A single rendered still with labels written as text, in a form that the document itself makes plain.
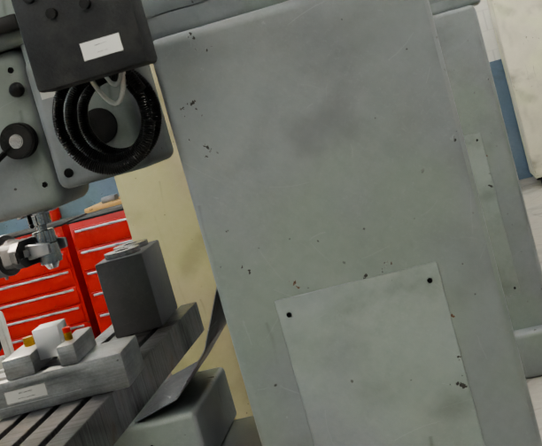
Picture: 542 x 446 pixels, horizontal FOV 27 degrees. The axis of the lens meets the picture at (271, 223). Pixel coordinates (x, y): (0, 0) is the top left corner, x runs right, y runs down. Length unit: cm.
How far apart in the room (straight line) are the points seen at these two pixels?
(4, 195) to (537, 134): 845
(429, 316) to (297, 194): 32
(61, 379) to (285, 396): 44
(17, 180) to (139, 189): 185
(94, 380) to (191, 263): 192
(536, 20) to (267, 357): 851
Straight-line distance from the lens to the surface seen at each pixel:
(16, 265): 233
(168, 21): 213
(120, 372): 215
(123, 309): 271
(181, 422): 217
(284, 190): 198
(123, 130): 214
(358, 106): 196
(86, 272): 715
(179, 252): 405
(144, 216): 406
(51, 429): 202
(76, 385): 219
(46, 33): 192
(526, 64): 1036
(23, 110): 222
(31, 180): 223
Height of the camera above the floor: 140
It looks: 6 degrees down
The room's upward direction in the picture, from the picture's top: 16 degrees counter-clockwise
